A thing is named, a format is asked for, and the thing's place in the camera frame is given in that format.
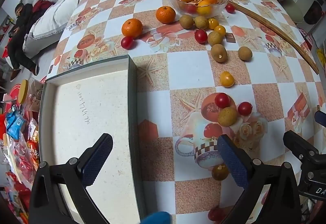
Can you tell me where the blue snack packet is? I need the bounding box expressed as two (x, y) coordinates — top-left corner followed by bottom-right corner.
(6, 110), (26, 140)

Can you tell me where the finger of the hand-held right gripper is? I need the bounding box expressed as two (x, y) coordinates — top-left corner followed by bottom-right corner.
(283, 130), (319, 164)
(314, 110), (326, 128)

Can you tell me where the clear plastic bag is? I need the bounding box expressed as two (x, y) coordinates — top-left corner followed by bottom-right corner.
(25, 79), (46, 112)

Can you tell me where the dark red cloth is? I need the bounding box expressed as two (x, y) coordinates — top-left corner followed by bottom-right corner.
(32, 0), (55, 14)

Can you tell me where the blue rounded object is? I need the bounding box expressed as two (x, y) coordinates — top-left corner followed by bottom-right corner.
(141, 211), (172, 224)

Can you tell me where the bag of red snacks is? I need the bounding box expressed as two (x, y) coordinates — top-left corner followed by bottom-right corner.
(5, 132), (40, 184)

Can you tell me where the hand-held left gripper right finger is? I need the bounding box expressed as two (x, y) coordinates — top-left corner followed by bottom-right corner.
(217, 134), (301, 224)

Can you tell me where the long wooden stick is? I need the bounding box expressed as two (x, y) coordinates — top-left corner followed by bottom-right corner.
(230, 2), (319, 75)

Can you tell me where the white cushion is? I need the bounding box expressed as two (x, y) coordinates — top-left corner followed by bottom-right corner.
(23, 0), (86, 59)

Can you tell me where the tan longan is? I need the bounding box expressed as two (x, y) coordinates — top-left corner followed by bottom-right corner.
(180, 15), (195, 29)
(218, 107), (238, 127)
(194, 15), (209, 30)
(211, 164), (230, 181)
(210, 44), (228, 63)
(207, 31), (224, 46)
(238, 46), (253, 62)

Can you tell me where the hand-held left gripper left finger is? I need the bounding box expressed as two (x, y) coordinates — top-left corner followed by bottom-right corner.
(29, 133), (114, 224)

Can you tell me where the yellow round lid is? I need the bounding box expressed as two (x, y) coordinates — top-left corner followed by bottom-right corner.
(20, 79), (29, 105)

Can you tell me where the white tray with green rim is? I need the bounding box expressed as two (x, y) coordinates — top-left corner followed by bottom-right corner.
(38, 54), (147, 224)

